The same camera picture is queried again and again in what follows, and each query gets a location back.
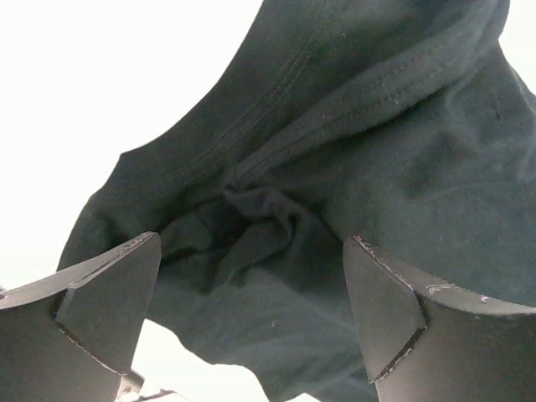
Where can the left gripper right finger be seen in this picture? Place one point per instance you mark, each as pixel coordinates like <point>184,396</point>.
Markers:
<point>425,339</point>

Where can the black t-shirt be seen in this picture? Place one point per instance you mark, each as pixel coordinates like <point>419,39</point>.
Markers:
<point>400,122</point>

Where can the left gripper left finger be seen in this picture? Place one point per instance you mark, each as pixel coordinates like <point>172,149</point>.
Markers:
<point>72,335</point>

